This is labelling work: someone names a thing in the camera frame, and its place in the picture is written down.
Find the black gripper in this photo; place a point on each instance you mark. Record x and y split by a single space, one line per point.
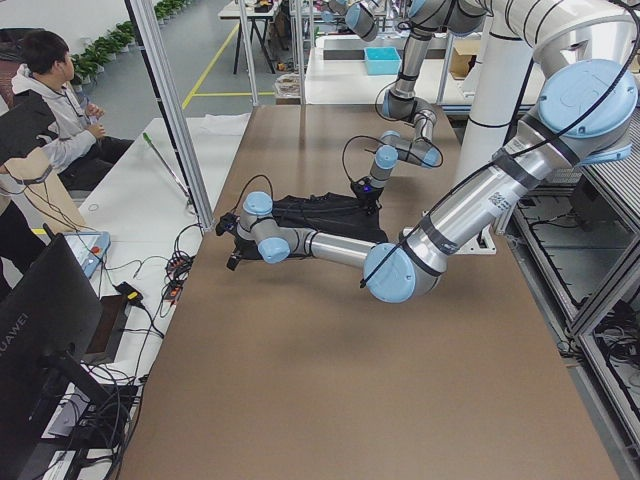
240 248
372 199

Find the black graphic t-shirt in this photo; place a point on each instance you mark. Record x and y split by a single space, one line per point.
331 226

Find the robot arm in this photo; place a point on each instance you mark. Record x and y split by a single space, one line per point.
400 101
581 117

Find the orange grey usb hub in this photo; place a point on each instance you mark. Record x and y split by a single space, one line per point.
179 263
171 293

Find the white side table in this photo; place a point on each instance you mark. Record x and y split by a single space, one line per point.
148 221

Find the black power adapter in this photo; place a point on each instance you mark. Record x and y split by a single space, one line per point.
133 295

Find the blue plastic bin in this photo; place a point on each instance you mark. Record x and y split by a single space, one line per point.
381 61

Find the teach pendant with red button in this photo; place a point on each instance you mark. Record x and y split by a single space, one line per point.
89 249

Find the cardboard box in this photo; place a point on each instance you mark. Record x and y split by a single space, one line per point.
463 57

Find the seated man in grey hoodie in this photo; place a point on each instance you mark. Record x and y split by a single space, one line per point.
80 151

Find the black Huawei monitor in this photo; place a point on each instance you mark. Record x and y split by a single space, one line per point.
47 324

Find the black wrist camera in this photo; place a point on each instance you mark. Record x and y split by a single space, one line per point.
227 224

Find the green handled reacher tool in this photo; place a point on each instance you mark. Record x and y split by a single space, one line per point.
171 172

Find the aluminium frame post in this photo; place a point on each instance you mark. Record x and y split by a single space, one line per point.
148 37

